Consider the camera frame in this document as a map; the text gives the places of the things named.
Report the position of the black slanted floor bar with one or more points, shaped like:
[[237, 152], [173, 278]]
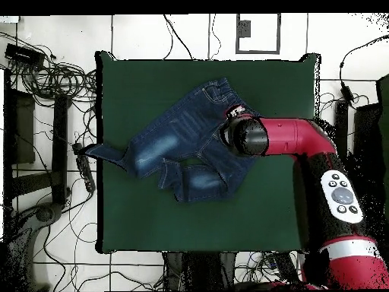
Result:
[[284, 264]]

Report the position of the small grey square plate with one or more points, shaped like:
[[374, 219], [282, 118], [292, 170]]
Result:
[[244, 29]]

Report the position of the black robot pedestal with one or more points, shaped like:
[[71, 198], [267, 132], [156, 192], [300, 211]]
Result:
[[200, 270]]

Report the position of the black rectangular box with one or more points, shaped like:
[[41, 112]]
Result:
[[22, 54]]

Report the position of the black metal stand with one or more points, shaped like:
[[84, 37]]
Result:
[[59, 137], [364, 130]]

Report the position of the grey square floor frame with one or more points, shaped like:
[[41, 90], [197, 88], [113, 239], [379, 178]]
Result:
[[278, 33]]

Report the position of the blue denim jeans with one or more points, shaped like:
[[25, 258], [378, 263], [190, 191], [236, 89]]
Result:
[[170, 133]]

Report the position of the black power adapter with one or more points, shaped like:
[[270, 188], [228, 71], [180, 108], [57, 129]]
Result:
[[346, 92]]

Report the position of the grey stand base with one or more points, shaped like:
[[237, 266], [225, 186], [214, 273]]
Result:
[[45, 213]]

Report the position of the dark green table cloth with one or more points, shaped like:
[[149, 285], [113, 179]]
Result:
[[212, 225]]

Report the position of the black power strip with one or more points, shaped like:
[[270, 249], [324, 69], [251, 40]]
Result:
[[85, 173]]

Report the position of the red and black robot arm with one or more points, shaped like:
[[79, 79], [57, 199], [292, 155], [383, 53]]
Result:
[[291, 137]]

